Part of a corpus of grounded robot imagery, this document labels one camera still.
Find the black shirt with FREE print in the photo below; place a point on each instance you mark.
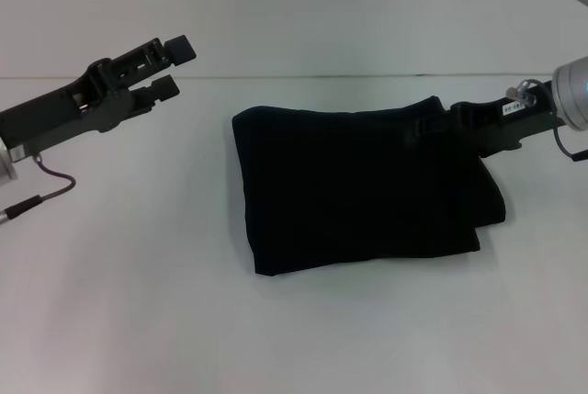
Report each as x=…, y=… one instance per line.
x=358, y=183

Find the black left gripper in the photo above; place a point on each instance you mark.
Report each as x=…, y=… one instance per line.
x=59, y=109

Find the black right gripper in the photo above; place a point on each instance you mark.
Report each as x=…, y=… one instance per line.
x=500, y=123

